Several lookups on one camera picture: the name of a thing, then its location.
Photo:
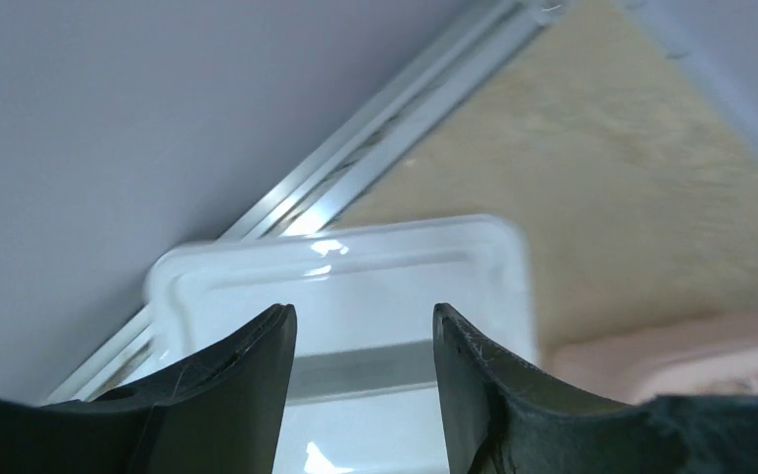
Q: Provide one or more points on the aluminium frame rail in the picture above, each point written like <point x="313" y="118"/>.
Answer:
<point x="340" y="170"/>

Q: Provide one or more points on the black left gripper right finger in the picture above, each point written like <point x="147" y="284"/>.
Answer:
<point x="502" y="414"/>

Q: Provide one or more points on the pink plastic bin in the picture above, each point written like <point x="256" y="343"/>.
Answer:
<point x="716" y="355"/>

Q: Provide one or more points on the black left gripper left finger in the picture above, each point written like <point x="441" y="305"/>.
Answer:
<point x="218" y="410"/>

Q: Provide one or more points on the white plastic bin lid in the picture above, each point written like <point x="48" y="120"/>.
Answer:
<point x="362" y="396"/>

